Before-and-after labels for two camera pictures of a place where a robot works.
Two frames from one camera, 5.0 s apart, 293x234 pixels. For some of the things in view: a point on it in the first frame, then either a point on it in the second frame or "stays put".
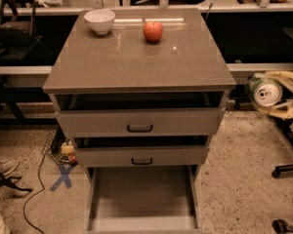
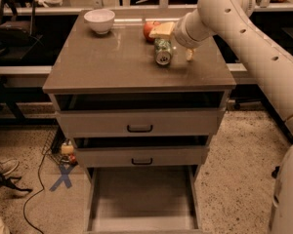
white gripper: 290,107 -> 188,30
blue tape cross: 64,172 stays put
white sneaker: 5,167 stays put
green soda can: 263,90 -> 162,51
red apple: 152,31 stays put
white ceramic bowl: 101,20 stays put
